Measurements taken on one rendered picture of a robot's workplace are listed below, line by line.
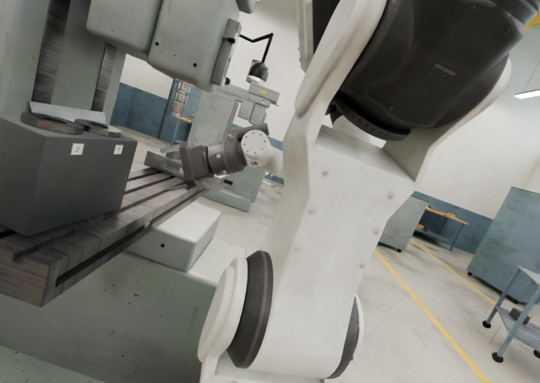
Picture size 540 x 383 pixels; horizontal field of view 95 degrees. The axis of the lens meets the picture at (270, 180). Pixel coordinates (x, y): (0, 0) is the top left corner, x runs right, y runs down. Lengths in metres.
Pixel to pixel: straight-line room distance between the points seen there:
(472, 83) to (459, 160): 8.73
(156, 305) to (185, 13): 0.94
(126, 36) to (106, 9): 0.09
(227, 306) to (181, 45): 0.76
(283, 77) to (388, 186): 7.34
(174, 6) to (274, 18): 7.21
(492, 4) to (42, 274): 0.63
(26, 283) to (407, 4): 0.62
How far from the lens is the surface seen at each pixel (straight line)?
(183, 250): 0.87
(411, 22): 0.26
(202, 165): 0.65
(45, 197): 0.59
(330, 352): 0.36
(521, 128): 9.99
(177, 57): 0.90
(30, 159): 0.58
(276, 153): 0.67
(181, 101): 0.96
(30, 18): 1.04
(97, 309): 1.13
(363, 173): 0.30
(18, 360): 1.40
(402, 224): 5.31
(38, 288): 0.58
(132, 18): 0.97
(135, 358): 1.18
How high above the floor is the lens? 1.24
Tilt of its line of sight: 10 degrees down
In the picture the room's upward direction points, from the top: 20 degrees clockwise
